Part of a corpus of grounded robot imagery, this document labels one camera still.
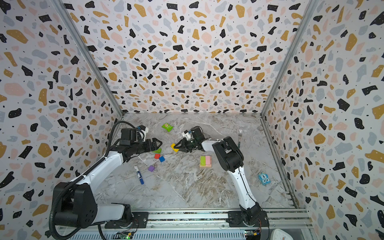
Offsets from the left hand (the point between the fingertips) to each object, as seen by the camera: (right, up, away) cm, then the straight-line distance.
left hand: (156, 141), depth 85 cm
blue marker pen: (-11, -19, +3) cm, 22 cm away
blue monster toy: (+63, -22, +2) cm, 66 cm away
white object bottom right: (+61, -41, -16) cm, 76 cm away
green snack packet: (0, +9, +28) cm, 29 cm away
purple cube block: (-5, -17, +7) cm, 19 cm away
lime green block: (+27, -13, +9) cm, 31 cm away
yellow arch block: (+7, -5, +13) cm, 16 cm away
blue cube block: (0, -12, +11) cm, 17 cm away
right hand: (+8, -4, +11) cm, 14 cm away
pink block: (+30, -12, +9) cm, 34 cm away
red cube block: (-3, -11, +12) cm, 16 cm away
